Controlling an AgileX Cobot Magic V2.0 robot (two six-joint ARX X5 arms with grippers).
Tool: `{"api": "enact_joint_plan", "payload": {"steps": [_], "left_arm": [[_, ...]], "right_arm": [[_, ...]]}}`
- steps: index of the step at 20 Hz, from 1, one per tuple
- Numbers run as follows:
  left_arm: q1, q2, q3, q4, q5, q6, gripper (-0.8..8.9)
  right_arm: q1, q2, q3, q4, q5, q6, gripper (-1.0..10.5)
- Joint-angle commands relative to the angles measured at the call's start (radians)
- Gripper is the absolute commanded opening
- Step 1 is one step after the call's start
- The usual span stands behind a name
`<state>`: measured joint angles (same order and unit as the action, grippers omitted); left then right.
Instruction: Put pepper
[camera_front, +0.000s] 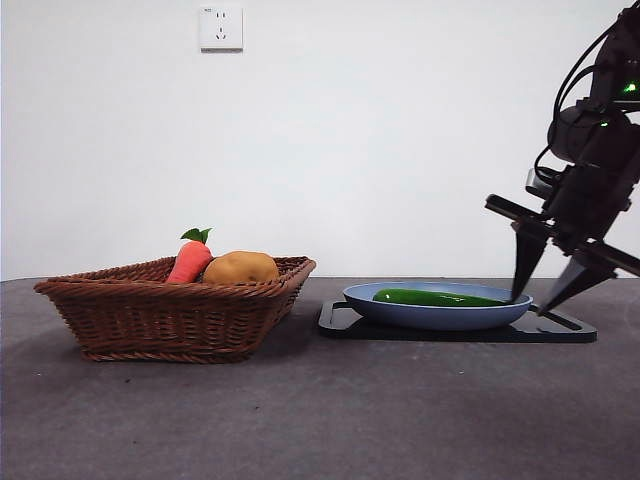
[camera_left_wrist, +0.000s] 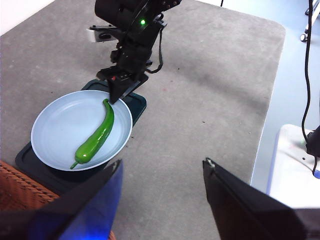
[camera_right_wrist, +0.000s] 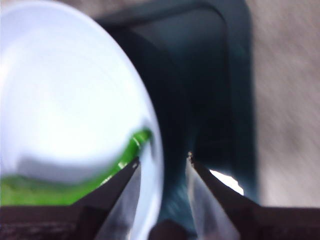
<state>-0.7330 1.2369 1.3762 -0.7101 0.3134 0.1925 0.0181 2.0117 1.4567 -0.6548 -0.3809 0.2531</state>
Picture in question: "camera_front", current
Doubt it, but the green pepper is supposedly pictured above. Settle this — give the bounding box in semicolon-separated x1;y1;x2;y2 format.
372;288;514;308

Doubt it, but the white wall socket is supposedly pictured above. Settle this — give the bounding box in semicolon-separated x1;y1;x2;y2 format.
200;5;245;53

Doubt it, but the black rectangular tray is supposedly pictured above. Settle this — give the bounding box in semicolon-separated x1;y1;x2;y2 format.
317;299;598;345

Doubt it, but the blue round plate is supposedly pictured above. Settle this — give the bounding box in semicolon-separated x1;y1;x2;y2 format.
342;282;534;332

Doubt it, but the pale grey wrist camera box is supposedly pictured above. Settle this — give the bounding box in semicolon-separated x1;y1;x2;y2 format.
524;167;559;197

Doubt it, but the brown potato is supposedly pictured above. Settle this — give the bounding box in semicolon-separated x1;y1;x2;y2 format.
202;250;280;286

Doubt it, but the orange toy carrot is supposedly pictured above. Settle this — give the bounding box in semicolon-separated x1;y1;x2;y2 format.
165;227;215;285

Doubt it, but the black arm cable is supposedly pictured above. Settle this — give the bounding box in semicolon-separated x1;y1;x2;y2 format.
554;22;615;132

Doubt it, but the brown wicker basket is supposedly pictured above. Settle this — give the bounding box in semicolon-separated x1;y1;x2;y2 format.
33;256;317;364

